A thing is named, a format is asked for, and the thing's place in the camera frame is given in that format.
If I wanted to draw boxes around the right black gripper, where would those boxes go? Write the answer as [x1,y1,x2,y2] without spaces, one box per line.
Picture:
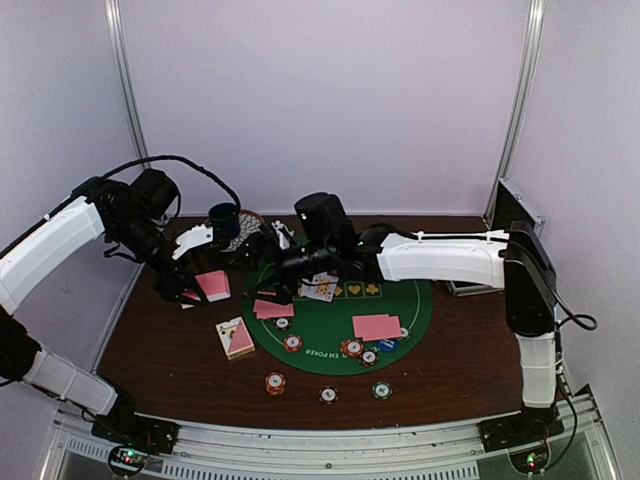
[222,231,336,304]

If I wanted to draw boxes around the red-backed card stack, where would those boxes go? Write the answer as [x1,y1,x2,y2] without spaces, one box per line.
[181,270,231,309]

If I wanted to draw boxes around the red-backed playing card deck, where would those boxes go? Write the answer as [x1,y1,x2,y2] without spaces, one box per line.
[215,317,255,361]

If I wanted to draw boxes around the red tan 5 chip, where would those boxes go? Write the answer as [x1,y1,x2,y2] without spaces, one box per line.
[283,335,303,353]

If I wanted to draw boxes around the face-up queen card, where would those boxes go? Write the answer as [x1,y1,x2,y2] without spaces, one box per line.
[304,272,339,302]

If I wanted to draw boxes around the red tan chip stack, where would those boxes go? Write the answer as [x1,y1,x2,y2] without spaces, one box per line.
[265,372,287,396]

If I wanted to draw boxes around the red tan 5 chips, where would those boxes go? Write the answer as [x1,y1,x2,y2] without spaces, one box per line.
[340,339,365,358]

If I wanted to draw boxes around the blue small blind button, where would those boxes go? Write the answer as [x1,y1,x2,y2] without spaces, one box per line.
[377,339,399,353]

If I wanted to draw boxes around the green 20 chip stack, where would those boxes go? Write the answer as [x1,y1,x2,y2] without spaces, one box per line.
[371,381,393,400]

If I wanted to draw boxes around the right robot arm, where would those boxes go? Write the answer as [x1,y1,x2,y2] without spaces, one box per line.
[242,215,560,442]

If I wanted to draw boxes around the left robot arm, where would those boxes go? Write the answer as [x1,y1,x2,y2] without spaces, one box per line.
[1,169,202,444]

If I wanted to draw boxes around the floral patterned saucer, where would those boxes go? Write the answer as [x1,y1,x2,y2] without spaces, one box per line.
[211,210,264,253]

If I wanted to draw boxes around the dark blue mug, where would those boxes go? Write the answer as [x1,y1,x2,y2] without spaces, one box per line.
[208,202,241,240]

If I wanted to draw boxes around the round green poker mat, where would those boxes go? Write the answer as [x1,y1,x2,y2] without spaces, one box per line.
[242,280,434,376]

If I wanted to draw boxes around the aluminium poker chip case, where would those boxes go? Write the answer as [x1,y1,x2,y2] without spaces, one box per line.
[446,178,546,297]

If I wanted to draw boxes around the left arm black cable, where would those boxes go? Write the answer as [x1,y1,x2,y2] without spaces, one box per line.
[99,154,244,216]

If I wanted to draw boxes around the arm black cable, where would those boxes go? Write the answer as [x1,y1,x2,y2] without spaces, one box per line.
[504,239,600,332]
[99,154,244,216]

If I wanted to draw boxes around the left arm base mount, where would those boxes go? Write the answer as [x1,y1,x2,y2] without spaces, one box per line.
[91,417,180,478]

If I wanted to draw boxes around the aluminium front rail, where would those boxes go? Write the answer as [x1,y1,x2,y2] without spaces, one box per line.
[36,394,622,479]

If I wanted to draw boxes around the left aluminium frame post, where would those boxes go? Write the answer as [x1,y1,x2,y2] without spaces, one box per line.
[103,0,150,161]

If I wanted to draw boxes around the aluminium frame post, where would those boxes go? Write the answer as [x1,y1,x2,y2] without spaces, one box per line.
[103,0,150,161]
[483,0,546,226]

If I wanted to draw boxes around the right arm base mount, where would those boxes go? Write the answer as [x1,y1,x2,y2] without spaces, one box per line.
[478,414,565,476]

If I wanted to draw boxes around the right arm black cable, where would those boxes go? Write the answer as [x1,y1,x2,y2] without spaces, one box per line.
[504,239,600,332]

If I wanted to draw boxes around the right aluminium frame post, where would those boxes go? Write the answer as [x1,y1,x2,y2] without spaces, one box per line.
[483,0,546,226]

